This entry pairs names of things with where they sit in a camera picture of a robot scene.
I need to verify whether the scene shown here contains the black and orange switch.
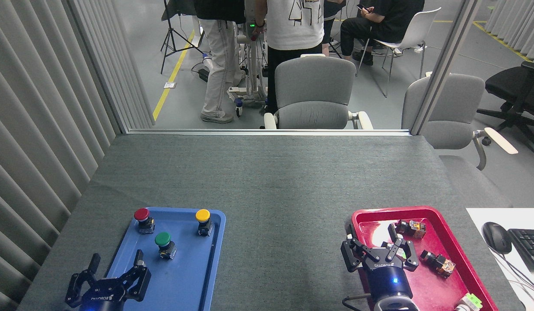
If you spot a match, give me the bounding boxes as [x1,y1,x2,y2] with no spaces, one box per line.
[420,250,456,278]

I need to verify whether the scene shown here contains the blue plastic tray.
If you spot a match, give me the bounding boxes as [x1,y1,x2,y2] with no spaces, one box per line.
[91,206,227,311]

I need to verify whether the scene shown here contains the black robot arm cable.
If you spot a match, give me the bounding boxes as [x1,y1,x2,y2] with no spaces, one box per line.
[342,295,375,311]

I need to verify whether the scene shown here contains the person in beige trousers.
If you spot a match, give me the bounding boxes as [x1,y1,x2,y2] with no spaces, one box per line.
[194,0,247,124]

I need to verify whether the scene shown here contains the green push button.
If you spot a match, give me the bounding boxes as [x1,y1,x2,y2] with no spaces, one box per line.
[155,232,177,260]

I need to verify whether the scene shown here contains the white plastic chair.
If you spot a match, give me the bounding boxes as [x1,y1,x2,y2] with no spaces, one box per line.
[356,7,442,98]

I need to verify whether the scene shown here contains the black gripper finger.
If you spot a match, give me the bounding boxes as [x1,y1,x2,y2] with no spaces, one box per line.
[120,250,152,301]
[389,224,420,272]
[341,225,371,273]
[65,254,101,308]

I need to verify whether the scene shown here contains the person in white shirt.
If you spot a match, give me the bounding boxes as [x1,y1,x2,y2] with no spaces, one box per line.
[253,0,324,115]

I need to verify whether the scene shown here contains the grey pleated curtain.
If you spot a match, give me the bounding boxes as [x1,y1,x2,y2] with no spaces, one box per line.
[0,0,155,311]
[484,0,534,62]

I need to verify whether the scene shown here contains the grey office chair white armrests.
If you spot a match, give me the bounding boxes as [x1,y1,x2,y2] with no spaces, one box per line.
[264,54,374,130]

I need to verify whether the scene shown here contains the black tripod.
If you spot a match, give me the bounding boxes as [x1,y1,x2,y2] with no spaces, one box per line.
[160,0,205,75]

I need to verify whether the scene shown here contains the white desk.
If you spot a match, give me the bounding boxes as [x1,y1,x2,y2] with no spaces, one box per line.
[466,208,534,311]

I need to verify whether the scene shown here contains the black mouse cable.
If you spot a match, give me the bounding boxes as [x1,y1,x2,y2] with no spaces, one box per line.
[494,251,534,298]

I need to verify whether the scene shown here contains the silver post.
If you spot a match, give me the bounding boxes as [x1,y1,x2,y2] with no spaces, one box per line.
[62,0,130,134]
[410,0,481,136]

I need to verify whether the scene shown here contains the red plastic tray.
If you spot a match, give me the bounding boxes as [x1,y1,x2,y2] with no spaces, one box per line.
[351,206,499,311]

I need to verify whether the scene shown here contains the black computer mouse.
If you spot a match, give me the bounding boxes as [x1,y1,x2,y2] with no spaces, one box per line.
[482,222,512,254]

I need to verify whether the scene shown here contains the yellow push button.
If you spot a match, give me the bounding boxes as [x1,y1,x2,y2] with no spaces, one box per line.
[195,209,213,237]

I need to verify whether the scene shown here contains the black office chair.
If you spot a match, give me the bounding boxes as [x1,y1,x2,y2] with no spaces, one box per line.
[477,61,534,160]

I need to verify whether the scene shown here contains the grey office chair cream armrest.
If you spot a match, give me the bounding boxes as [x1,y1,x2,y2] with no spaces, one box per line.
[401,73,519,209]

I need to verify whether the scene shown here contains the black keyboard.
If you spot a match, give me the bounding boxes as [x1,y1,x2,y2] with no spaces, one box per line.
[508,228,534,272]

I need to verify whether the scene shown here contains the person in black shorts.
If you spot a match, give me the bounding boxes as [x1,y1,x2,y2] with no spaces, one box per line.
[322,0,346,57]

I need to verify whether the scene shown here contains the black switch with orange window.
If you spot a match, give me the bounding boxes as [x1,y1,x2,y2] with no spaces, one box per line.
[394,219,426,239]

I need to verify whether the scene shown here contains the white stand on wheels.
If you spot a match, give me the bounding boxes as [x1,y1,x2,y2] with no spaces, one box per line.
[226,0,270,117]

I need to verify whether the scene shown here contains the white and green switch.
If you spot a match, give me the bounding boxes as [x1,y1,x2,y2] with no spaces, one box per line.
[455,293,483,311]

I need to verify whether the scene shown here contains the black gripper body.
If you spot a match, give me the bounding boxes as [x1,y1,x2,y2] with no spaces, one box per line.
[366,247,412,301]
[79,279,129,311]

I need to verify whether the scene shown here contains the red push button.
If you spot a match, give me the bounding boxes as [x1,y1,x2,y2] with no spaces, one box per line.
[134,208,156,235]

